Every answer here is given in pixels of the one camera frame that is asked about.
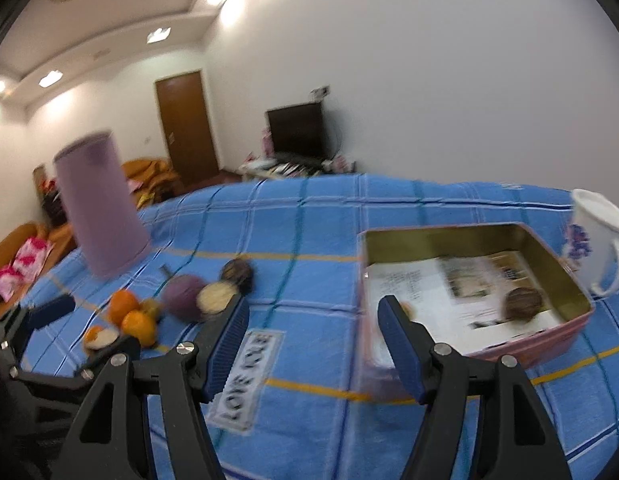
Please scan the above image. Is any oval orange kumquat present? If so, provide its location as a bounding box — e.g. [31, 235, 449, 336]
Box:
[120, 310, 157, 348]

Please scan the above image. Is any cut purple yam half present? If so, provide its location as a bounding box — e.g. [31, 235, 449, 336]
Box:
[82, 327, 119, 353]

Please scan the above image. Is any round orange mandarin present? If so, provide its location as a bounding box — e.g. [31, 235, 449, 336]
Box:
[108, 289, 140, 326]

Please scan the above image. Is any brown kiwi fruit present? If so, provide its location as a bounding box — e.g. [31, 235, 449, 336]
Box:
[140, 298, 163, 323]

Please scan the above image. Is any purple round turnip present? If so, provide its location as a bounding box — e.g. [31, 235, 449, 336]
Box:
[160, 264, 207, 323]

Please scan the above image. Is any cut purple yam cylinder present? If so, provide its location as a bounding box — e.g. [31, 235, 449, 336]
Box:
[196, 281, 239, 318]

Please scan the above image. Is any dark yam end piece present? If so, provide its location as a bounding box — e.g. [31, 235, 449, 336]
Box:
[220, 258, 255, 295]

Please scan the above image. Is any dark yam piece front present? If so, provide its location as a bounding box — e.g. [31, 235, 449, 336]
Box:
[503, 287, 544, 322]

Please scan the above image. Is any small orange mandarin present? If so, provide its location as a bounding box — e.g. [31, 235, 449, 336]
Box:
[82, 325, 104, 346]

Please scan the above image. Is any pink floral cushion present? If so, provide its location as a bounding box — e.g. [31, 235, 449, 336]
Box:
[0, 237, 53, 302]

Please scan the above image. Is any blue plaid tablecloth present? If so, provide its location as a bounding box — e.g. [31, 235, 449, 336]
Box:
[20, 176, 619, 479]

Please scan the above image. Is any purple electric kettle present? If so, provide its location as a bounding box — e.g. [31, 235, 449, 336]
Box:
[53, 130, 151, 278]

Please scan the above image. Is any paper sheet in tin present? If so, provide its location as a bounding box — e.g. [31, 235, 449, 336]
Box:
[364, 252, 563, 368]

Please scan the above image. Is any pink cookie tin box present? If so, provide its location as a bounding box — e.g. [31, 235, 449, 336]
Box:
[358, 223, 594, 401]

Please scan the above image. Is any orange leather sofa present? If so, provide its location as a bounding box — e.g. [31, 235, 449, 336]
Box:
[0, 158, 183, 316]

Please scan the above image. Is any white floral mug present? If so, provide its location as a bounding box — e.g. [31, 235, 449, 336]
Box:
[562, 188, 619, 297]

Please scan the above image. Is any white tv stand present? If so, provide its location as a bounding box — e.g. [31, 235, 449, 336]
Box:
[236, 155, 357, 181]

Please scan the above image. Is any brown wooden door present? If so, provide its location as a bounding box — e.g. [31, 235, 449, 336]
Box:
[155, 72, 219, 185]

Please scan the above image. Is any black television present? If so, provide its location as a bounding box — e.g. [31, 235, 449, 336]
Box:
[266, 102, 329, 162]

